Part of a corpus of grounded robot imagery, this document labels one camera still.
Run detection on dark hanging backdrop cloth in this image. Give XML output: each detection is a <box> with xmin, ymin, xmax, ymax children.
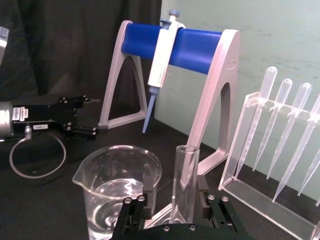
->
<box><xmin>0</xmin><ymin>0</ymin><xmax>163</xmax><ymax>101</ymax></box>

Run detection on grey stand with blue bar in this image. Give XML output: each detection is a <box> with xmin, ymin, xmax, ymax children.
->
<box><xmin>98</xmin><ymin>19</ymin><xmax>241</xmax><ymax>176</ymax></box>

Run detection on clear acrylic dropper rack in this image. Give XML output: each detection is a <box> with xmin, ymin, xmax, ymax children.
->
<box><xmin>217</xmin><ymin>91</ymin><xmax>320</xmax><ymax>240</ymax></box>

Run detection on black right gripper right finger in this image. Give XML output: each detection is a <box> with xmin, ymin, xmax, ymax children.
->
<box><xmin>198</xmin><ymin>175</ymin><xmax>249</xmax><ymax>236</ymax></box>

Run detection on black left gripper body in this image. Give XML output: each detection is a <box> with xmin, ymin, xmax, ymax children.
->
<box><xmin>11</xmin><ymin>95</ymin><xmax>79</xmax><ymax>139</ymax></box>

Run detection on white and blue pipette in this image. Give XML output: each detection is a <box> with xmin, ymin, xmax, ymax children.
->
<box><xmin>141</xmin><ymin>9</ymin><xmax>186</xmax><ymax>135</ymax></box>

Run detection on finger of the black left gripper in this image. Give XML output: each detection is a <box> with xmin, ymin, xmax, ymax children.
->
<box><xmin>72</xmin><ymin>94</ymin><xmax>92</xmax><ymax>104</ymax></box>
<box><xmin>65</xmin><ymin>121</ymin><xmax>99</xmax><ymax>142</ymax></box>

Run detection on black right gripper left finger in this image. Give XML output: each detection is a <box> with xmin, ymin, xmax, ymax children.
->
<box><xmin>113</xmin><ymin>175</ymin><xmax>157</xmax><ymax>240</ymax></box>

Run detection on thin grey left gripper cable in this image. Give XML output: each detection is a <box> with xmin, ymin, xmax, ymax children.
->
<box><xmin>9</xmin><ymin>124</ymin><xmax>67</xmax><ymax>180</ymax></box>

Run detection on clear glass beaker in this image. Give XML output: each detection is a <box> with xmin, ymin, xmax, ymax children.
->
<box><xmin>71</xmin><ymin>144</ymin><xmax>163</xmax><ymax>240</ymax></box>

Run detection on black table cloth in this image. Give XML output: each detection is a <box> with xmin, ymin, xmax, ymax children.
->
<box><xmin>0</xmin><ymin>92</ymin><xmax>320</xmax><ymax>240</ymax></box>

